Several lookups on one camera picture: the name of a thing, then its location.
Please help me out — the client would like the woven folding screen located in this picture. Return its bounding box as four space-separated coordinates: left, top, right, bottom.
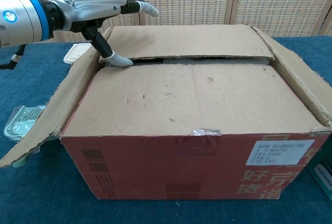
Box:
0 0 332 44

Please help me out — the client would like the teal product carton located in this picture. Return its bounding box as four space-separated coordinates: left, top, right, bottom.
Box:
305 153 332 202

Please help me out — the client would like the blue felt table cover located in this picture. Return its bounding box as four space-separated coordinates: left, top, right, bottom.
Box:
0 35 332 224

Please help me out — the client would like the beige lidded food container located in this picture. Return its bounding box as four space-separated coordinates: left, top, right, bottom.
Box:
63 43 92 65

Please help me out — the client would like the large red cardboard box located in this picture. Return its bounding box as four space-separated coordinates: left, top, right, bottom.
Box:
0 24 332 209

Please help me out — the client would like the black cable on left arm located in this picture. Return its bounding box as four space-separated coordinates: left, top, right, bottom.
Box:
0 43 25 72

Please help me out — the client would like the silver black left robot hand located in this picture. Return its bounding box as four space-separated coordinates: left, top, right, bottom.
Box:
43 0 160 67

